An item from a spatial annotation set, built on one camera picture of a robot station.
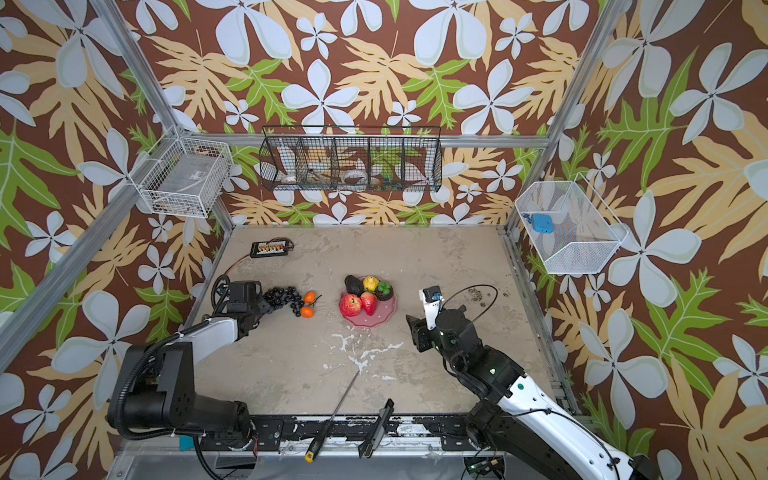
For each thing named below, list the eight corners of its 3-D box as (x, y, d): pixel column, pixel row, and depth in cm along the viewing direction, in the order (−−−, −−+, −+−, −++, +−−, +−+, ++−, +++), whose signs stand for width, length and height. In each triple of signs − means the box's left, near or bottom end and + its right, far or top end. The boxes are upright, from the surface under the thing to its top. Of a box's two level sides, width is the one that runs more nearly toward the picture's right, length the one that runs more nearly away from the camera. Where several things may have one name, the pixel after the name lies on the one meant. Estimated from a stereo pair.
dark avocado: (354, 302, 101) (353, 293, 96) (344, 287, 105) (342, 277, 100) (366, 296, 102) (365, 287, 98) (355, 281, 106) (354, 272, 102)
